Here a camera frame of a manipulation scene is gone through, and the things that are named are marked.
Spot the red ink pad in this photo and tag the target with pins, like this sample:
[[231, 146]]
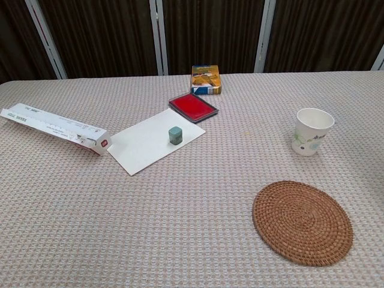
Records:
[[193, 105]]

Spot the white floral paper cup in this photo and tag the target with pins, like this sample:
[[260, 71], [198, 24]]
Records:
[[312, 132]]

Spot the round brown woven coaster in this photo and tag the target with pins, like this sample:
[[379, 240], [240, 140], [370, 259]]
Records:
[[302, 223]]

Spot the small green stamp block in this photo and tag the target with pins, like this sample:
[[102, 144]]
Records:
[[175, 135]]

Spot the beige woven tablecloth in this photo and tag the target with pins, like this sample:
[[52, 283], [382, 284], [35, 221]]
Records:
[[150, 210]]

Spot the white paper sheet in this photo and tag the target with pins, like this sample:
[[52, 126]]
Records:
[[150, 144]]

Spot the white partition frame post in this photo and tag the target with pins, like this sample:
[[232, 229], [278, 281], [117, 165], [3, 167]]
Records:
[[159, 36], [264, 36], [378, 58], [45, 37]]

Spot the yellow blue card box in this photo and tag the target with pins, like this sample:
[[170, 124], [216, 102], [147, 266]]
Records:
[[205, 81]]

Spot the long white cardboard box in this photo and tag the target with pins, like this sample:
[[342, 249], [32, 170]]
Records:
[[54, 127]]

